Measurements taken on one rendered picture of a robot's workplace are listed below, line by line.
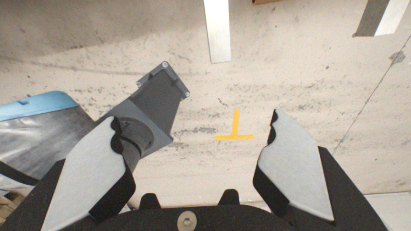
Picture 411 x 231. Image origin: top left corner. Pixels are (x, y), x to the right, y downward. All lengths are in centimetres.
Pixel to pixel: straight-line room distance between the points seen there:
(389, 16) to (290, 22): 89
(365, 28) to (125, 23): 110
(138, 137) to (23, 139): 27
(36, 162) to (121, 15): 94
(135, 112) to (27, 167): 29
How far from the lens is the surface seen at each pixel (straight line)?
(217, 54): 21
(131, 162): 51
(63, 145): 42
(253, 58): 113
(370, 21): 35
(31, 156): 42
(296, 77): 133
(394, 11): 35
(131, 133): 55
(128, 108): 57
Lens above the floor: 105
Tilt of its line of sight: 59 degrees down
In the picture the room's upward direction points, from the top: 176 degrees clockwise
